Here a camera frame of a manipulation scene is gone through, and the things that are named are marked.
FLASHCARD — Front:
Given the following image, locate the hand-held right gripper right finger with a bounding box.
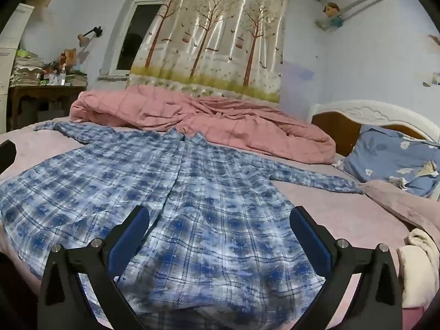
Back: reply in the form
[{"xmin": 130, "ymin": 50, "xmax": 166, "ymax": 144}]
[{"xmin": 289, "ymin": 205, "xmax": 403, "ymax": 330}]

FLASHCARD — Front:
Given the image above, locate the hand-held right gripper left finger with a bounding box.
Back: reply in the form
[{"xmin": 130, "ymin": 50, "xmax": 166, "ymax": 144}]
[{"xmin": 37, "ymin": 205, "xmax": 150, "ymax": 330}]

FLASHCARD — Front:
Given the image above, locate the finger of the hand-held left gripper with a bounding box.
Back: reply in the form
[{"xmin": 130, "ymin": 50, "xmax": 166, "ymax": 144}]
[{"xmin": 0, "ymin": 141, "xmax": 17, "ymax": 174}]

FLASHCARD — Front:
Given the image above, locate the blue plaid shirt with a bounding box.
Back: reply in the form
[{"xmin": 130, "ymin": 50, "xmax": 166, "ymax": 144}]
[{"xmin": 0, "ymin": 121, "xmax": 363, "ymax": 330}]

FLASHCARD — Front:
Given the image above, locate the pink bed sheet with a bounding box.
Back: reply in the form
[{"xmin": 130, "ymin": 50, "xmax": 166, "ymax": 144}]
[{"xmin": 0, "ymin": 120, "xmax": 440, "ymax": 330}]

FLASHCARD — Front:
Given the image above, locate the brown wooden desk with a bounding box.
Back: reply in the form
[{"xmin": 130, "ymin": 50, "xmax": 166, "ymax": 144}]
[{"xmin": 7, "ymin": 83, "xmax": 87, "ymax": 132}]

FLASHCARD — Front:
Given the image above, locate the stack of papers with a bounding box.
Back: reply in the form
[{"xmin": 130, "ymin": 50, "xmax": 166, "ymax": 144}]
[{"xmin": 10, "ymin": 54, "xmax": 47, "ymax": 86}]

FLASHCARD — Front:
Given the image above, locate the pink pillow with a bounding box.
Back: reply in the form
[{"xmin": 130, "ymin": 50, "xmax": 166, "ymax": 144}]
[{"xmin": 359, "ymin": 179, "xmax": 440, "ymax": 244}]

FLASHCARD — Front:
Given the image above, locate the stack of books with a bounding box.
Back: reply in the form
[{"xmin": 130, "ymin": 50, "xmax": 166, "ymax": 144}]
[{"xmin": 66, "ymin": 70, "xmax": 89, "ymax": 86}]

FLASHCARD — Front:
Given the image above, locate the cream cloth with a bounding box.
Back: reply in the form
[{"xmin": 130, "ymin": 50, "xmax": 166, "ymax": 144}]
[{"xmin": 398, "ymin": 228, "xmax": 440, "ymax": 309}]

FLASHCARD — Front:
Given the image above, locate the blue floral pillow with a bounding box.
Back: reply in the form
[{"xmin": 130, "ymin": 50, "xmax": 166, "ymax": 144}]
[{"xmin": 343, "ymin": 125, "xmax": 440, "ymax": 198}]

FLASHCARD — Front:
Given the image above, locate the white cabinet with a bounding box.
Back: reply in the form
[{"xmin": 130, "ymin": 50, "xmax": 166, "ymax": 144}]
[{"xmin": 0, "ymin": 3, "xmax": 35, "ymax": 133}]

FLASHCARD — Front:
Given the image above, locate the orange printed box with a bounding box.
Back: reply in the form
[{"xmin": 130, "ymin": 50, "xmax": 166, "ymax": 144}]
[{"xmin": 60, "ymin": 49, "xmax": 78, "ymax": 68}]

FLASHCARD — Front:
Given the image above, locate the pink checked quilt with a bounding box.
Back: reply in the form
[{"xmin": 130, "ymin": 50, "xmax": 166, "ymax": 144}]
[{"xmin": 70, "ymin": 84, "xmax": 337, "ymax": 165}]

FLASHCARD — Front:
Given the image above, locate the white wooden headboard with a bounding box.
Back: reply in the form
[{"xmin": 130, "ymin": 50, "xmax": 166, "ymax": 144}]
[{"xmin": 307, "ymin": 100, "xmax": 440, "ymax": 157}]

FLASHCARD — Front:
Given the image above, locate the white framed window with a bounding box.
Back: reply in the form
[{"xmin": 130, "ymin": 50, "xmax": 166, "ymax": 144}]
[{"xmin": 109, "ymin": 0, "xmax": 181, "ymax": 76}]

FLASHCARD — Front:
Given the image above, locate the tree print curtain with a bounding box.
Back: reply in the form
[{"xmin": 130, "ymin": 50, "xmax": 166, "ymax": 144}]
[{"xmin": 126, "ymin": 0, "xmax": 291, "ymax": 104}]

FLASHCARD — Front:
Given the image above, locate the pink wall lamp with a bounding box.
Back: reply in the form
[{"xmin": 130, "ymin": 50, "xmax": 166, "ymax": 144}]
[{"xmin": 77, "ymin": 26, "xmax": 103, "ymax": 48}]

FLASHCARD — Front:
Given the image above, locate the wall doll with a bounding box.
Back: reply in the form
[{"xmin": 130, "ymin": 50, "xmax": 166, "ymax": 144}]
[{"xmin": 315, "ymin": 2, "xmax": 345, "ymax": 32}]

